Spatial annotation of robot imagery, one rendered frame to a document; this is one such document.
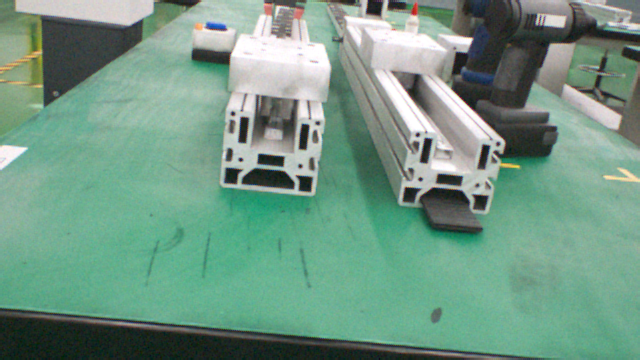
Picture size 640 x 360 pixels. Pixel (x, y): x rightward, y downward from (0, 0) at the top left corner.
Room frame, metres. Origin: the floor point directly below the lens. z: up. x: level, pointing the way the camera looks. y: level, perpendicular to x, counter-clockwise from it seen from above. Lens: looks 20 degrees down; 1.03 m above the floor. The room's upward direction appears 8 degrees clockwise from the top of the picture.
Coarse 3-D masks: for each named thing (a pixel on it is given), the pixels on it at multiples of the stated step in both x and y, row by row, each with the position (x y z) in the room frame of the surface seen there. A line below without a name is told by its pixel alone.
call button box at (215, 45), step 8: (200, 32) 1.25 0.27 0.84; (208, 32) 1.25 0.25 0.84; (216, 32) 1.25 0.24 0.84; (224, 32) 1.26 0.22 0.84; (232, 32) 1.28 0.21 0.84; (200, 40) 1.25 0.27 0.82; (208, 40) 1.25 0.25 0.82; (216, 40) 1.25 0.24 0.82; (224, 40) 1.25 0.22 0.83; (232, 40) 1.25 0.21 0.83; (200, 48) 1.25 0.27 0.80; (208, 48) 1.25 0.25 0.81; (216, 48) 1.25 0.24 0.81; (224, 48) 1.25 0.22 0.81; (232, 48) 1.26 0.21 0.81; (192, 56) 1.25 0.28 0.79; (200, 56) 1.25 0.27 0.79; (208, 56) 1.25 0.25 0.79; (216, 56) 1.25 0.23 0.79; (224, 56) 1.25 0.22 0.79
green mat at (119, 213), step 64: (256, 0) 2.55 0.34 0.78; (128, 64) 1.13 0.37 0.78; (192, 64) 1.21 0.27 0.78; (64, 128) 0.74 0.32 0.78; (128, 128) 0.77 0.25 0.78; (192, 128) 0.81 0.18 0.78; (576, 128) 1.13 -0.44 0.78; (0, 192) 0.53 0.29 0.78; (64, 192) 0.55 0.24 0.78; (128, 192) 0.57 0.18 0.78; (192, 192) 0.60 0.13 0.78; (256, 192) 0.62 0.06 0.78; (320, 192) 0.64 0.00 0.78; (384, 192) 0.67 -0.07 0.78; (512, 192) 0.73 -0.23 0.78; (576, 192) 0.77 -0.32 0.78; (0, 256) 0.42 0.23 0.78; (64, 256) 0.44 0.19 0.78; (128, 256) 0.45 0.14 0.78; (192, 256) 0.46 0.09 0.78; (256, 256) 0.48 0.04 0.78; (320, 256) 0.50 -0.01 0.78; (384, 256) 0.51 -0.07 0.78; (448, 256) 0.53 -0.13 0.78; (512, 256) 0.55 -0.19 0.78; (576, 256) 0.57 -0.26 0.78; (192, 320) 0.37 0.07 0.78; (256, 320) 0.39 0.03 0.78; (320, 320) 0.40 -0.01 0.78; (384, 320) 0.41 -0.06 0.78; (448, 320) 0.42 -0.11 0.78; (512, 320) 0.43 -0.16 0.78; (576, 320) 0.45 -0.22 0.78
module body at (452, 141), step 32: (352, 32) 1.34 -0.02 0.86; (352, 64) 1.29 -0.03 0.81; (384, 96) 0.83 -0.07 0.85; (416, 96) 0.97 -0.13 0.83; (448, 96) 0.83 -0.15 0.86; (384, 128) 0.79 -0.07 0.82; (416, 128) 0.65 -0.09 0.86; (448, 128) 0.77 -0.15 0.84; (480, 128) 0.69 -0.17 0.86; (384, 160) 0.75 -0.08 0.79; (416, 160) 0.64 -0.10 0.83; (448, 160) 0.68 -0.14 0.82; (480, 160) 0.67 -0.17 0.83; (416, 192) 0.64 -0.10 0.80; (480, 192) 0.65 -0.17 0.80
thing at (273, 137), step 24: (264, 24) 1.27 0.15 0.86; (240, 96) 0.68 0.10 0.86; (240, 120) 0.65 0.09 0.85; (264, 120) 0.74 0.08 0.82; (288, 120) 0.75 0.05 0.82; (312, 120) 0.63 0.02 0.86; (240, 144) 0.62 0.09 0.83; (264, 144) 0.64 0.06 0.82; (288, 144) 0.66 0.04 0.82; (312, 144) 0.63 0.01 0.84; (240, 168) 0.62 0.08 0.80; (264, 168) 0.63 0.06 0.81; (288, 168) 0.63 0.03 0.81; (312, 168) 0.64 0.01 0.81; (288, 192) 0.63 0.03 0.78; (312, 192) 0.63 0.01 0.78
